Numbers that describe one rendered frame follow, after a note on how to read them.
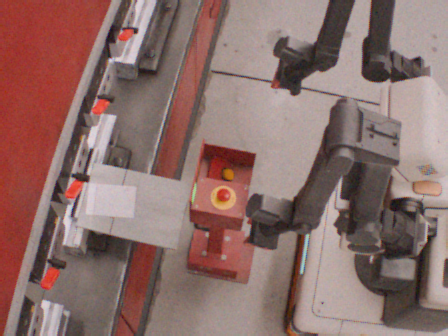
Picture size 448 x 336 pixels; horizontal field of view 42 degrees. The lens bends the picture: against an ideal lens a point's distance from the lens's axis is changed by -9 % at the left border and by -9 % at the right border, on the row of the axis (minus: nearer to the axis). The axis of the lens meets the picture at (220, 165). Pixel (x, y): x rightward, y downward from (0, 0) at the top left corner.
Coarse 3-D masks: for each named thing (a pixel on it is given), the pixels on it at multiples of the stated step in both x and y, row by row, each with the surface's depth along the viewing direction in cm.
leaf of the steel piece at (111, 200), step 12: (96, 192) 159; (108, 192) 159; (120, 192) 159; (132, 192) 159; (96, 204) 157; (108, 204) 158; (120, 204) 158; (132, 204) 158; (120, 216) 157; (132, 216) 157
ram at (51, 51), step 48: (0, 0) 77; (48, 0) 95; (96, 0) 123; (0, 48) 81; (48, 48) 102; (0, 96) 86; (48, 96) 108; (0, 144) 90; (48, 144) 114; (0, 192) 93; (48, 192) 119; (0, 240) 96; (0, 288) 99
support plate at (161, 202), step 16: (96, 176) 161; (112, 176) 161; (128, 176) 161; (144, 176) 161; (144, 192) 160; (160, 192) 160; (176, 192) 160; (144, 208) 158; (160, 208) 158; (176, 208) 158; (80, 224) 155; (96, 224) 156; (128, 224) 156; (144, 224) 156; (160, 224) 156; (176, 224) 157; (144, 240) 154; (160, 240) 155; (176, 240) 155
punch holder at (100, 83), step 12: (108, 60) 144; (96, 72) 136; (108, 72) 146; (96, 84) 139; (108, 84) 149; (84, 96) 132; (96, 96) 141; (84, 108) 137; (84, 120) 144; (96, 120) 145
